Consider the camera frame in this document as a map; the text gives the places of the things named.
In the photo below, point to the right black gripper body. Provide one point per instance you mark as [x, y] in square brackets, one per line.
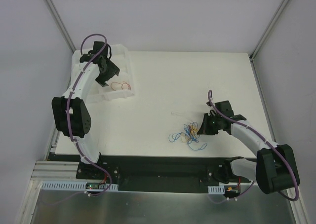
[207, 125]

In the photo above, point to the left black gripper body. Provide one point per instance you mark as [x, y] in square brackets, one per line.
[106, 72]

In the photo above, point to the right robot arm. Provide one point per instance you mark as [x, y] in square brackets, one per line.
[274, 169]

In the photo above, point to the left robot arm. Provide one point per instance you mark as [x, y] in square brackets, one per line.
[71, 115]

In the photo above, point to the white foam tray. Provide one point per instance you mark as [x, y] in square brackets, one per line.
[83, 75]

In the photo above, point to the right white cable duct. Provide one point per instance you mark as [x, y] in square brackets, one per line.
[217, 190]

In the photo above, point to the white cable duct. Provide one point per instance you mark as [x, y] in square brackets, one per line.
[217, 190]
[78, 186]

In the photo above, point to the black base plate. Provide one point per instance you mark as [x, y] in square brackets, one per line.
[159, 174]

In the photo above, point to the left aluminium frame post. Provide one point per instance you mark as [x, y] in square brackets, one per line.
[60, 24]

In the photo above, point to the aluminium frame post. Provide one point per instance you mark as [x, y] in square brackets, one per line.
[60, 24]
[268, 30]

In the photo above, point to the right aluminium frame post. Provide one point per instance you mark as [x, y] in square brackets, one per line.
[268, 30]

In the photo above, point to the left white cable duct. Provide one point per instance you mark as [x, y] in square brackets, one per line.
[78, 186]

